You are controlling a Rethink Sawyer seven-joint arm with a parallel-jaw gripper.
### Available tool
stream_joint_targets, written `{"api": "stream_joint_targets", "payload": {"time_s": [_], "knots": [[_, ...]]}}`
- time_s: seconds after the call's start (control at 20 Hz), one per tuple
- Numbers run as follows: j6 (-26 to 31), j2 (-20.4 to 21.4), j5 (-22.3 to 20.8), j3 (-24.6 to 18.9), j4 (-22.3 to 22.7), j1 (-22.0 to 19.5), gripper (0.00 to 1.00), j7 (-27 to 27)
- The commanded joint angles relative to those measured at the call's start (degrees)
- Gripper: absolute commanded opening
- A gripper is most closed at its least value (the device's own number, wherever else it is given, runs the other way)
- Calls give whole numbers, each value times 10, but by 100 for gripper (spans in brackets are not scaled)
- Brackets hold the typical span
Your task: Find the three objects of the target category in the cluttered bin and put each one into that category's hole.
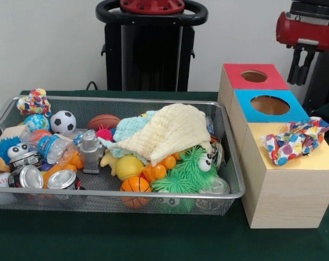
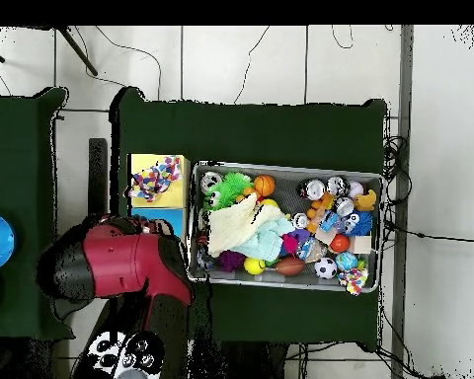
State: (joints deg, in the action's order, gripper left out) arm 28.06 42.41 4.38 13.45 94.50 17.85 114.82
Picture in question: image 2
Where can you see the black standing panel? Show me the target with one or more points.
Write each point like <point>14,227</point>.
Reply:
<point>98,177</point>

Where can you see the wooden three-hole box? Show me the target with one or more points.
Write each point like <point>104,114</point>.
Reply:
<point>173,197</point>

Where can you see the cream yellow cloth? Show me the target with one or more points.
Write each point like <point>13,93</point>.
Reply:
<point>237,225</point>

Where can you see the large blue spiky puffer toy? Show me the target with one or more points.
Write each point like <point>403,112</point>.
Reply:
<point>361,223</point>

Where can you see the green spiky puffer toy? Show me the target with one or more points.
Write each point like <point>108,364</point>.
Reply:
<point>227,187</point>

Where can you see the dark green side tablecloth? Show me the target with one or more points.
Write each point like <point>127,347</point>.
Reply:
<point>19,158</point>

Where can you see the orange toy basketball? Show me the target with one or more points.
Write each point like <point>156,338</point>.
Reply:
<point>264,184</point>

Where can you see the silver mesh bin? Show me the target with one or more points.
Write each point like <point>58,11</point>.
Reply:
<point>292,169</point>

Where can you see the brown toy football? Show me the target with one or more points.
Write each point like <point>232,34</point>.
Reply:
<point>290,267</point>

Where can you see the yellow smiley ball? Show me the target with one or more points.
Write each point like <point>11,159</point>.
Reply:
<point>254,266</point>

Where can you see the long black tripod leg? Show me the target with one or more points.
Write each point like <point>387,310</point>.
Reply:
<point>79,53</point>

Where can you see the knotted polka dot cloth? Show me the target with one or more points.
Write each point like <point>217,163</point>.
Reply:
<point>353,281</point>

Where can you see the black white soccer ball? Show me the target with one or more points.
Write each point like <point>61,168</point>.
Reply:
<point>325,268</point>

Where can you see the blue globe ball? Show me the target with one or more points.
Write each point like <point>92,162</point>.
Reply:
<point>347,261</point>

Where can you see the light blue cloth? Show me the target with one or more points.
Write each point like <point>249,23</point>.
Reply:
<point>266,239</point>

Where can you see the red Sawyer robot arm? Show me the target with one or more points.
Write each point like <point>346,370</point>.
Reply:
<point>122,264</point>

